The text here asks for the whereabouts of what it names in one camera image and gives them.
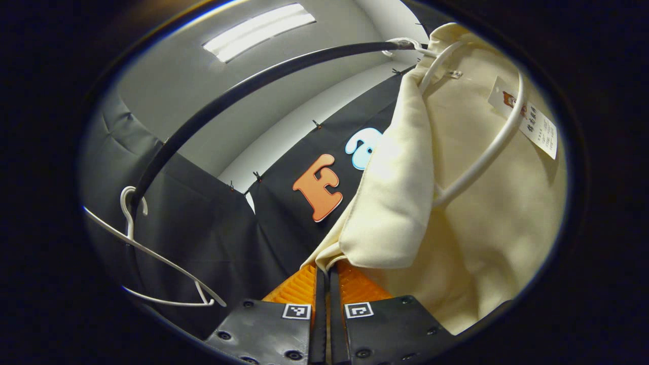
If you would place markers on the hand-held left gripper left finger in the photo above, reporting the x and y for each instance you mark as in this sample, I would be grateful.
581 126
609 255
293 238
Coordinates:
263 329

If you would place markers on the ceiling light panel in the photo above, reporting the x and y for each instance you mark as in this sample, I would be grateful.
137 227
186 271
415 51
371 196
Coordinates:
258 30

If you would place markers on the black clothes rail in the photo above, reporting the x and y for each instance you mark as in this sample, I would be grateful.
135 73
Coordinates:
243 84

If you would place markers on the black backdrop cloth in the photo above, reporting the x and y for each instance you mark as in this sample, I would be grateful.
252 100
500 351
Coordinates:
213 238

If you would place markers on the white clothes hanger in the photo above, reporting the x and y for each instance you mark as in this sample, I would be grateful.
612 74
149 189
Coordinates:
481 162
167 264

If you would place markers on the cream jacket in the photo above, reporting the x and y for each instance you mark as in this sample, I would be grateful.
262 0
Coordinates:
481 228

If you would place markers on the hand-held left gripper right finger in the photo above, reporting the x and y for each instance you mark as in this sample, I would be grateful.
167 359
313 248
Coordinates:
390 329

